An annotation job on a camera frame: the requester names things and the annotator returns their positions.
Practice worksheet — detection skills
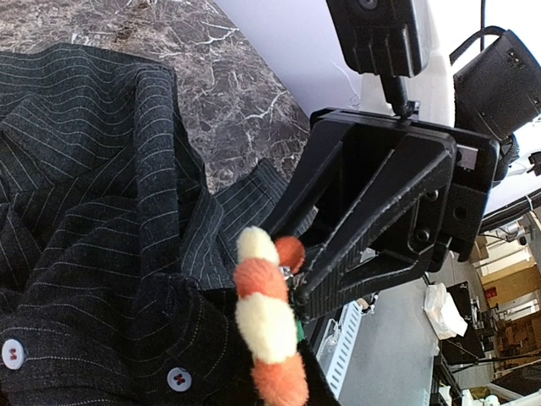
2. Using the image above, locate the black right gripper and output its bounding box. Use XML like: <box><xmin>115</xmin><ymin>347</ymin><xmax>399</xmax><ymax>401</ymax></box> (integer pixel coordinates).
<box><xmin>293</xmin><ymin>108</ymin><xmax>498</xmax><ymax>321</ymax></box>

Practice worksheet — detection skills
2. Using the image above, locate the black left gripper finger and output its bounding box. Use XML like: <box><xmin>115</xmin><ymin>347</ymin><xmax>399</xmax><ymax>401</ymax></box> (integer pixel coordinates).
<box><xmin>298</xmin><ymin>339</ymin><xmax>340</xmax><ymax>406</ymax></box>

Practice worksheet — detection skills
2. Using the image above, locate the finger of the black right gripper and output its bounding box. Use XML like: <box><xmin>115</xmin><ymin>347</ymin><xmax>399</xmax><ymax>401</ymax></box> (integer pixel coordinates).
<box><xmin>265</xmin><ymin>120</ymin><xmax>351</xmax><ymax>245</ymax></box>

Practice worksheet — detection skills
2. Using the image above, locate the dark pinstriped garment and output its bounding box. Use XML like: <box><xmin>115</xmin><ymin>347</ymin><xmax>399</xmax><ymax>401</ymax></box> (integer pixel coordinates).
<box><xmin>0</xmin><ymin>41</ymin><xmax>322</xmax><ymax>406</ymax></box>

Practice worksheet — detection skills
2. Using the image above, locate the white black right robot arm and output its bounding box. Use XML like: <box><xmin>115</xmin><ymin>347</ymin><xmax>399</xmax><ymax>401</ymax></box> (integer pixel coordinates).
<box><xmin>264</xmin><ymin>26</ymin><xmax>540</xmax><ymax>321</ymax></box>

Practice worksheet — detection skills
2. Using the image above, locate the white slotted cable duct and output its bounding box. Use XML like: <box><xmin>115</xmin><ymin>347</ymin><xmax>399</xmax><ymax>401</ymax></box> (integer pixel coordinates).
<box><xmin>316</xmin><ymin>301</ymin><xmax>363</xmax><ymax>399</ymax></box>

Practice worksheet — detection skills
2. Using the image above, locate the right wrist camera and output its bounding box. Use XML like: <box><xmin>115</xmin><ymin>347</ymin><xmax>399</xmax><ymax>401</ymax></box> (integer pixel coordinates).
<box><xmin>326</xmin><ymin>0</ymin><xmax>432</xmax><ymax>118</ymax></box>

